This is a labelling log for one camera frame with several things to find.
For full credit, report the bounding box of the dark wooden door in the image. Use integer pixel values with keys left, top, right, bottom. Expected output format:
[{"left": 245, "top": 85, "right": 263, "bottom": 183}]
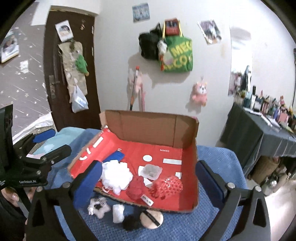
[{"left": 43, "top": 8, "right": 101, "bottom": 130}]

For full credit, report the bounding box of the clear plastic sachet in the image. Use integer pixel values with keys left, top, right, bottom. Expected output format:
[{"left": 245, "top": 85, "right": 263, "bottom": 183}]
[{"left": 140, "top": 164, "right": 163, "bottom": 181}]

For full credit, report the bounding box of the wall mirror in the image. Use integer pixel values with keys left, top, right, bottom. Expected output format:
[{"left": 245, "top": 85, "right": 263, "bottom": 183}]
[{"left": 228, "top": 28, "right": 252, "bottom": 96}]

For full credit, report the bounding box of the white mesh bath pouf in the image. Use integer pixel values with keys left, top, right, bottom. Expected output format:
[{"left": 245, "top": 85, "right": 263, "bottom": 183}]
[{"left": 100, "top": 160, "right": 133, "bottom": 195}]

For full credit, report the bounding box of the cardboard box red lining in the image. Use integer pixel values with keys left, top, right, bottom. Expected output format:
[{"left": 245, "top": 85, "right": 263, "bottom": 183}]
[{"left": 68, "top": 110, "right": 199, "bottom": 213}]

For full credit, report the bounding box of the white plastic bag on door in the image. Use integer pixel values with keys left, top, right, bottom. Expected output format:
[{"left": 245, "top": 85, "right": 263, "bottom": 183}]
[{"left": 71, "top": 85, "right": 89, "bottom": 113}]

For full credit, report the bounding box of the beige powder puff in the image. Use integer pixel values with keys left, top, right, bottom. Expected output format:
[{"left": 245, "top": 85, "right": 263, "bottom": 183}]
[{"left": 139, "top": 209, "right": 164, "bottom": 230}]

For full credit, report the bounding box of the green tote bag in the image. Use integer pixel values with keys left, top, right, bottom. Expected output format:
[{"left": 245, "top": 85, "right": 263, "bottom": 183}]
[{"left": 158, "top": 18, "right": 193, "bottom": 73}]

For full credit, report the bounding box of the red chenille sponge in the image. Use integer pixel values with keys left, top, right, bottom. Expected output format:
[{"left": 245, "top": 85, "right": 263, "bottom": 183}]
[{"left": 125, "top": 176, "right": 154, "bottom": 207}]

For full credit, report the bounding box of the black bag on wall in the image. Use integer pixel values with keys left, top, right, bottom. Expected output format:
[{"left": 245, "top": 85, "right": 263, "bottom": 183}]
[{"left": 138, "top": 23, "right": 162, "bottom": 61}]

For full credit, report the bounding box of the red mesh pouf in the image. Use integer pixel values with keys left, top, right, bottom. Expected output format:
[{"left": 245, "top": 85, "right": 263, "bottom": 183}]
[{"left": 149, "top": 176, "right": 183, "bottom": 200}]

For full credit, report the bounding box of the person's left hand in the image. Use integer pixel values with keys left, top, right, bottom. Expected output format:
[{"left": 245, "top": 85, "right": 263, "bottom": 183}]
[{"left": 1, "top": 187, "right": 36, "bottom": 207}]

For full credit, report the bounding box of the blue wall poster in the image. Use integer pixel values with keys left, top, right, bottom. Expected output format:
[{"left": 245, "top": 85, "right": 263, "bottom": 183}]
[{"left": 132, "top": 3, "right": 150, "bottom": 23}]

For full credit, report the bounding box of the pink plush toy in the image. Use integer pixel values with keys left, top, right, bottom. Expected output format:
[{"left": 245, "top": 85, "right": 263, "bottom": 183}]
[{"left": 191, "top": 82, "right": 207, "bottom": 106}]

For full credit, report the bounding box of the white fluffy hair clip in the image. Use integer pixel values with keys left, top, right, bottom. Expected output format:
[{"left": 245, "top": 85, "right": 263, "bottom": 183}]
[{"left": 87, "top": 197, "right": 111, "bottom": 219}]

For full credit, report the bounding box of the hanging fabric organizer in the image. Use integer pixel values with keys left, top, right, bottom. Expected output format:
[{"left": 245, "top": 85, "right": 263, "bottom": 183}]
[{"left": 58, "top": 41, "right": 88, "bottom": 103}]

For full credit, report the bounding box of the photo on wall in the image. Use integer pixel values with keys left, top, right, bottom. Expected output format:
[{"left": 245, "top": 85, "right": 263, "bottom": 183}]
[{"left": 199, "top": 20, "right": 222, "bottom": 45}]

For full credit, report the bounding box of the black fuzzy pompom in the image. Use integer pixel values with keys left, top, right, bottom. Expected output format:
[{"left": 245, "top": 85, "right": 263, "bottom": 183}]
[{"left": 122, "top": 215, "right": 142, "bottom": 232}]

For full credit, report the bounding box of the table with grey cloth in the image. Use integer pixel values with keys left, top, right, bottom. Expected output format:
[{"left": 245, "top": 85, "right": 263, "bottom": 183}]
[{"left": 220, "top": 103, "right": 295, "bottom": 176}]

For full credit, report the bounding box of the green plush toy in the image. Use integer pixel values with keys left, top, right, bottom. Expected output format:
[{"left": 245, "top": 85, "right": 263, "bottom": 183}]
[{"left": 75, "top": 54, "right": 89, "bottom": 76}]

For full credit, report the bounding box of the small white cloth pad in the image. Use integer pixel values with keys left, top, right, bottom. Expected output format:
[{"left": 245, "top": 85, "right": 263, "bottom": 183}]
[{"left": 112, "top": 204, "right": 125, "bottom": 223}]

